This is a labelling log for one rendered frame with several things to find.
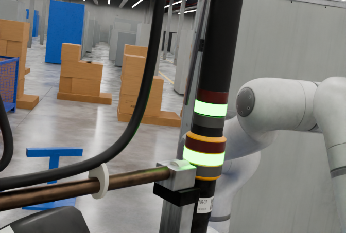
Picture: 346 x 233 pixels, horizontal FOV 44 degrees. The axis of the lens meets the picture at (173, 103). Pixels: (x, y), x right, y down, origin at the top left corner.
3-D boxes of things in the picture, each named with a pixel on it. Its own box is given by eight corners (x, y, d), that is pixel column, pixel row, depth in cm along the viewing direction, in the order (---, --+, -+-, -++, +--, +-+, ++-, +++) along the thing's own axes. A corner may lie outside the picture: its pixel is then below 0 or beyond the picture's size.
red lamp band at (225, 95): (213, 104, 43) (214, 92, 42) (189, 97, 45) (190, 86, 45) (234, 103, 45) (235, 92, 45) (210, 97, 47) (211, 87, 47)
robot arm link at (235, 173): (183, 204, 125) (192, 125, 122) (240, 203, 130) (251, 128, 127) (196, 221, 114) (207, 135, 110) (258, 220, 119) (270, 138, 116)
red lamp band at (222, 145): (206, 155, 43) (208, 143, 42) (176, 143, 46) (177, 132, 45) (232, 151, 46) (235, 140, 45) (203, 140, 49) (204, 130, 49)
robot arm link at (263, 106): (226, 177, 123) (173, 176, 119) (223, 137, 128) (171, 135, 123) (335, 127, 79) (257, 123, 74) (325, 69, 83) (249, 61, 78)
